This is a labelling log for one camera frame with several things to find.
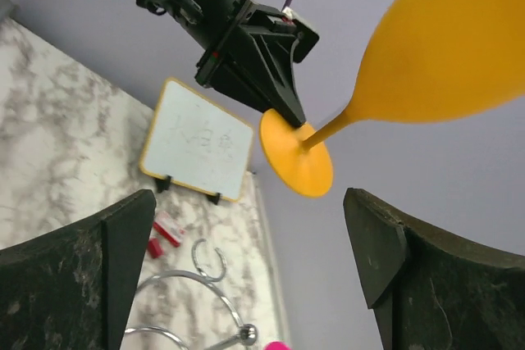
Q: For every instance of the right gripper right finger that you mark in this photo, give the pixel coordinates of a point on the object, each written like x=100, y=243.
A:
x=429, y=288

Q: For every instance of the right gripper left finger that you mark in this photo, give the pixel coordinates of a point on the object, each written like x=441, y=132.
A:
x=73, y=288

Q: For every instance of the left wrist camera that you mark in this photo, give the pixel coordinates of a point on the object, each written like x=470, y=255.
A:
x=307, y=36

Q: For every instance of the red white eraser box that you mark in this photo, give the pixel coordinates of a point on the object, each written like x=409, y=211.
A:
x=169, y=229

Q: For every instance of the small whiteboard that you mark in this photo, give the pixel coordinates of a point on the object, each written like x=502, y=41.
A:
x=196, y=143

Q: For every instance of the yellow wine glass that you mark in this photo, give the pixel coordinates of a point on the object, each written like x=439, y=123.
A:
x=427, y=61

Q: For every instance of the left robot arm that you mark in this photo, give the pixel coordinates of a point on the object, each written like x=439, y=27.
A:
x=203, y=20

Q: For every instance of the pink wine glass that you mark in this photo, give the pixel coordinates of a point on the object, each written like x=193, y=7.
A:
x=276, y=345

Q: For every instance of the chrome wine glass rack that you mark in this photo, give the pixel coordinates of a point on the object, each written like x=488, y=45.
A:
x=186, y=309

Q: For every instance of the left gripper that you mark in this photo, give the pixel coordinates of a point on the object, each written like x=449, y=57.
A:
x=251, y=61

